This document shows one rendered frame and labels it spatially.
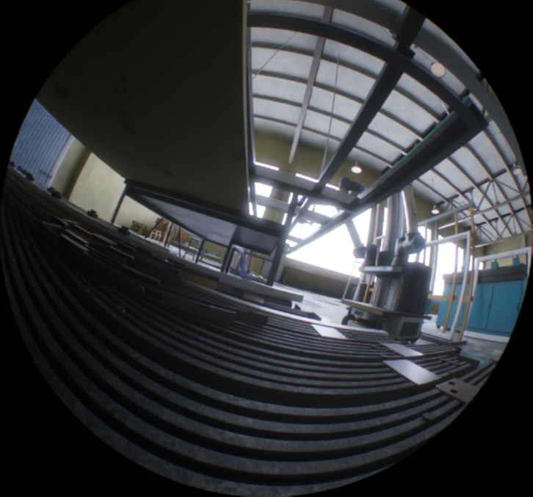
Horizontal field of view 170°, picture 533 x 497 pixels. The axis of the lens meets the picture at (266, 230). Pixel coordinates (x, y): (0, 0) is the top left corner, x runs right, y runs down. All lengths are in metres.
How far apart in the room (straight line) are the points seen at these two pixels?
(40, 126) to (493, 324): 10.10
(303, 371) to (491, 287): 4.10
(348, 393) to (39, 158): 6.26
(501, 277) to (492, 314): 0.63
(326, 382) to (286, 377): 0.03
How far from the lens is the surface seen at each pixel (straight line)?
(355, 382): 0.18
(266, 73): 9.41
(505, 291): 4.09
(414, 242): 1.61
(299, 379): 0.15
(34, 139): 6.13
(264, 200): 1.38
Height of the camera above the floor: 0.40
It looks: 12 degrees up
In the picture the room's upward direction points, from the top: 18 degrees clockwise
